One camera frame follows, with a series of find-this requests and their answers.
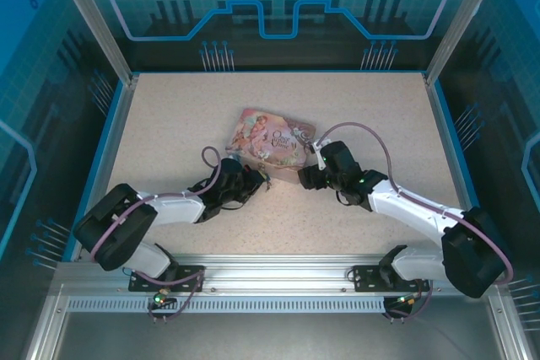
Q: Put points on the floral printed tin box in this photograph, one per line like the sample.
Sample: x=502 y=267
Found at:
x=270 y=141

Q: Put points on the aluminium side rail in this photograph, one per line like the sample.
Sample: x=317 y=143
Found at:
x=449 y=141
x=105 y=157

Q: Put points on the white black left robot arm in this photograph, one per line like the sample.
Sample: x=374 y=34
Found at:
x=126 y=229

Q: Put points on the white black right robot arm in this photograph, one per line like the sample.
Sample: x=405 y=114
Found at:
x=422 y=212

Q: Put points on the small green lit circuit board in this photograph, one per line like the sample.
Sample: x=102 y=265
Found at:
x=405 y=301
x=162 y=297

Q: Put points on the aluminium frame post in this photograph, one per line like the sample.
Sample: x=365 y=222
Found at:
x=451 y=27
x=101 y=27

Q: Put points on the aluminium front rail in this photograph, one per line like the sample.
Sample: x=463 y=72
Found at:
x=278 y=271

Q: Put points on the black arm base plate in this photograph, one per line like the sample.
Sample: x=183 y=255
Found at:
x=185 y=280
x=367 y=279

